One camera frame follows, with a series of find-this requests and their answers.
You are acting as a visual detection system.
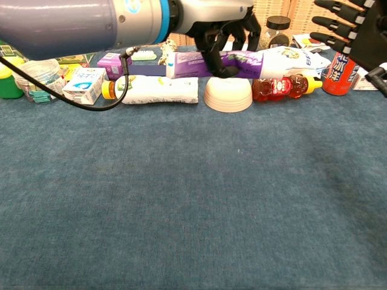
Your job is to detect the red orange soda can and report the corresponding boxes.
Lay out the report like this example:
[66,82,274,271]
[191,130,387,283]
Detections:
[322,51,360,97]

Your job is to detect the beige bowl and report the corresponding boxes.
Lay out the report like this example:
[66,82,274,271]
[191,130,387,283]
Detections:
[203,77,253,113]

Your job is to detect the small purple box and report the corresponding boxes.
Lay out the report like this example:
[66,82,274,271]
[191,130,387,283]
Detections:
[97,53,133,81]

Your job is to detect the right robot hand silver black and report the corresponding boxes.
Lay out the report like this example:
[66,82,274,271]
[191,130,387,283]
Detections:
[310,0,387,97]

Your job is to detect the green container yellow lid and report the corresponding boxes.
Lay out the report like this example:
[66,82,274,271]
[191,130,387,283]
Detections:
[0,56,25,100]

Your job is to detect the glass jar black lid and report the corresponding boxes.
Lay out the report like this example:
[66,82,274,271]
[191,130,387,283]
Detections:
[258,15,291,50]

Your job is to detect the purple white toothpaste tube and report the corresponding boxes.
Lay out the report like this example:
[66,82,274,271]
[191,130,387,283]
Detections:
[165,50,288,80]

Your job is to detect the clear tub of clips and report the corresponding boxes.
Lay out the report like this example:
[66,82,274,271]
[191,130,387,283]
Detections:
[12,59,67,104]

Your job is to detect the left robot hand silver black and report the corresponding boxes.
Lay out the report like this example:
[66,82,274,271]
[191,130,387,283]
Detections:
[169,0,262,79]

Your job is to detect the small white purple carton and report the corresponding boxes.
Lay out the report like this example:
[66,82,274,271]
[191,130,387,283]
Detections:
[352,63,380,91]

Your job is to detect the bamboo folding screen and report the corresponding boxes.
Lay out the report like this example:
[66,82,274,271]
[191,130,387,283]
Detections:
[167,0,321,48]

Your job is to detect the amber bear honey bottle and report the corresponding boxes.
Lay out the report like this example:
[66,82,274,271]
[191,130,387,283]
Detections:
[252,75,324,102]

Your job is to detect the white blue milk carton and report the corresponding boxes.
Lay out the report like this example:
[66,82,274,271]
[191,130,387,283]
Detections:
[62,68,107,106]

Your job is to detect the razor blister pack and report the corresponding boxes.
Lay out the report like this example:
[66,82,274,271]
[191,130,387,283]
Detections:
[59,62,90,76]

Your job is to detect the clear box green sachets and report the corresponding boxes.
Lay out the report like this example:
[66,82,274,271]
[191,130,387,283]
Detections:
[0,39,99,66]

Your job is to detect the white candy bag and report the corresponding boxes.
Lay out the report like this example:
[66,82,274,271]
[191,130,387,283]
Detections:
[261,45,333,79]

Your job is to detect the blue felt table cloth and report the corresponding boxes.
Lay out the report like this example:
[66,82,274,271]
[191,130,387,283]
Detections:
[0,42,387,290]

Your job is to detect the mint green brush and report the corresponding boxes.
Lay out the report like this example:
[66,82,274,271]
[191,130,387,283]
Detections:
[131,50,158,61]

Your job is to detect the white snack packet red yellow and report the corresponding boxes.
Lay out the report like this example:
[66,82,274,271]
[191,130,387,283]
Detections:
[292,33,332,51]

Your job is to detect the white drink bottle yellow cap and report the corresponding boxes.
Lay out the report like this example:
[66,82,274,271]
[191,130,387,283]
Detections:
[101,74,200,105]

